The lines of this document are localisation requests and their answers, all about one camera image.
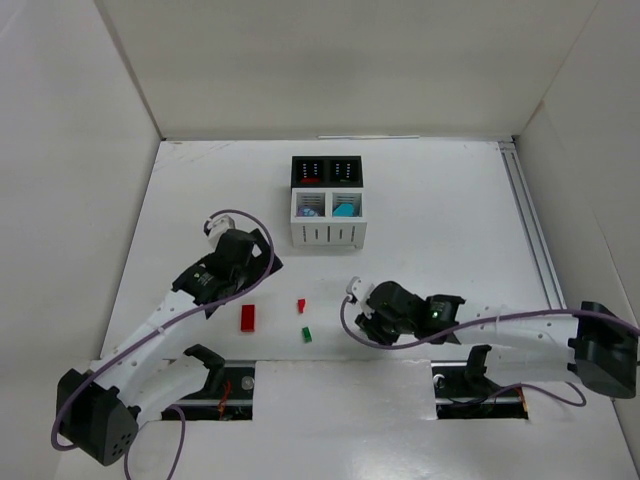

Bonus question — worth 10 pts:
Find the purple crown lego piece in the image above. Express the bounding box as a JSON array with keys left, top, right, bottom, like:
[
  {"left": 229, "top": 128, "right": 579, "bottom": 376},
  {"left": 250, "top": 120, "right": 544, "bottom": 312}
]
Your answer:
[{"left": 296, "top": 206, "right": 321, "bottom": 217}]

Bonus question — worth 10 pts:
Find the small green slope lego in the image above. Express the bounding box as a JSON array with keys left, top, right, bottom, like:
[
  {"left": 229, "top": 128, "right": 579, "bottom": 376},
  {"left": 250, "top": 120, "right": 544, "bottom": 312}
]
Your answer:
[{"left": 301, "top": 327, "right": 313, "bottom": 343}]

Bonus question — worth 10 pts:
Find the teal rounded lego piece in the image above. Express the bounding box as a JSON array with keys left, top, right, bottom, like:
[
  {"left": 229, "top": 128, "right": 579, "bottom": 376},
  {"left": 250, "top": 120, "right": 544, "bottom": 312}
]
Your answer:
[{"left": 332, "top": 202, "right": 361, "bottom": 218}]

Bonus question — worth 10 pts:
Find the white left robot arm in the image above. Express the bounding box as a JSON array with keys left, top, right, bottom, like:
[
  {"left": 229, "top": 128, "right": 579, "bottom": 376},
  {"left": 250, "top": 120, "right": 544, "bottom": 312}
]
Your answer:
[{"left": 50, "top": 218, "right": 282, "bottom": 466}]

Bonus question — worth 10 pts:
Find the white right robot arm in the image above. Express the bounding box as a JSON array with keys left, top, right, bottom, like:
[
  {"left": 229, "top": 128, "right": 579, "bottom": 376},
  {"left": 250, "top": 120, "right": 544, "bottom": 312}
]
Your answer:
[{"left": 342, "top": 277, "right": 639, "bottom": 399}]

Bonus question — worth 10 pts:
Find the red long lego brick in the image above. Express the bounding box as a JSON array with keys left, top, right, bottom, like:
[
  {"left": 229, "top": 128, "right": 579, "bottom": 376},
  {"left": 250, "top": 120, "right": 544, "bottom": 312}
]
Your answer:
[{"left": 240, "top": 304, "right": 256, "bottom": 333}]

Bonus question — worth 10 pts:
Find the white slotted container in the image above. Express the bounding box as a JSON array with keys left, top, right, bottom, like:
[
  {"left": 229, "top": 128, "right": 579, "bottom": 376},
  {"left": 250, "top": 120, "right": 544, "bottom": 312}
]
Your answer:
[{"left": 290, "top": 188, "right": 368, "bottom": 249}]

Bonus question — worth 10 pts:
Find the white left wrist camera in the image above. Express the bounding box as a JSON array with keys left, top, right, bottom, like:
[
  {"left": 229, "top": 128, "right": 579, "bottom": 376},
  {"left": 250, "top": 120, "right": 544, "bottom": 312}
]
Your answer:
[{"left": 203, "top": 214, "right": 236, "bottom": 250}]

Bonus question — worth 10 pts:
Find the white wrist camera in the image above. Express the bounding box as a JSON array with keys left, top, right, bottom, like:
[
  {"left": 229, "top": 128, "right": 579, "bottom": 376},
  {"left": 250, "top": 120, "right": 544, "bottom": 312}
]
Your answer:
[
  {"left": 346, "top": 277, "right": 376, "bottom": 318},
  {"left": 203, "top": 214, "right": 236, "bottom": 250}
]

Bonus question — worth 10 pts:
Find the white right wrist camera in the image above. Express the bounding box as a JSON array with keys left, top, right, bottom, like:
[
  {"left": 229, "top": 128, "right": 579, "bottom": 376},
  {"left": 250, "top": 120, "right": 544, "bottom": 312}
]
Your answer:
[{"left": 346, "top": 277, "right": 376, "bottom": 318}]

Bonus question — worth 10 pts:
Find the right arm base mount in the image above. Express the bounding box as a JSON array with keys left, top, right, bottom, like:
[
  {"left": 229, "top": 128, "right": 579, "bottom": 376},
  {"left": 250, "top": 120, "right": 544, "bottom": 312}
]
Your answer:
[{"left": 432, "top": 364, "right": 529, "bottom": 420}]

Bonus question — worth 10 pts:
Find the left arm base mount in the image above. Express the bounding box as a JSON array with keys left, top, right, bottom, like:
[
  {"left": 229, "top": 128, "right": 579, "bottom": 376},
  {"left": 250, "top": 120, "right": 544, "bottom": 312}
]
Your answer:
[{"left": 174, "top": 361, "right": 256, "bottom": 422}]

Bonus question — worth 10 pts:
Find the aluminium rail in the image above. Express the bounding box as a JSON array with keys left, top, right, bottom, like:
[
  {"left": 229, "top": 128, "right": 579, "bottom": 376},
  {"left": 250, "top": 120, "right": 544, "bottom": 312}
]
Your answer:
[{"left": 498, "top": 140, "right": 566, "bottom": 307}]

